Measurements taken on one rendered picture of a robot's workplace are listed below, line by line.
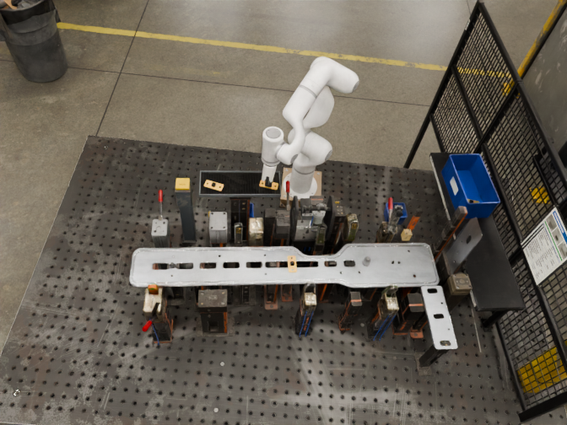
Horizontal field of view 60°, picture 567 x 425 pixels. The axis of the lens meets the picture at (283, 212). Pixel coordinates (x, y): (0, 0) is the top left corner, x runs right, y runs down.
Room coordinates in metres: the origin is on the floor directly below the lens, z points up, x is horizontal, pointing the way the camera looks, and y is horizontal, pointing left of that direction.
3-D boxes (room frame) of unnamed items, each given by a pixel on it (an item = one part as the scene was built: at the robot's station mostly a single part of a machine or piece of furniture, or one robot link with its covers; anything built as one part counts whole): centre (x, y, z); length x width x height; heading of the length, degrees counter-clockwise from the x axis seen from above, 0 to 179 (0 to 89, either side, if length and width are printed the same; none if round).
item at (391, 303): (0.94, -0.51, 0.87); 0.12 x 0.09 x 0.35; 10
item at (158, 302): (0.78, 0.47, 0.88); 0.15 x 0.11 x 0.36; 10
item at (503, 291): (1.42, -0.92, 1.02); 0.90 x 0.22 x 0.03; 10
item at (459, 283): (1.07, -0.82, 0.88); 0.08 x 0.08 x 0.36; 10
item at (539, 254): (1.15, -1.09, 1.30); 0.23 x 0.02 x 0.31; 10
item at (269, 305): (1.05, 0.01, 0.84); 0.17 x 0.06 x 0.29; 10
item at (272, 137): (1.37, 0.08, 1.44); 0.09 x 0.08 x 0.13; 60
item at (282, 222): (1.26, 0.00, 0.89); 0.13 x 0.11 x 0.38; 10
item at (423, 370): (0.80, -0.75, 0.84); 0.11 x 0.06 x 0.29; 10
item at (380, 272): (1.06, -0.05, 1.00); 1.38 x 0.22 x 0.02; 100
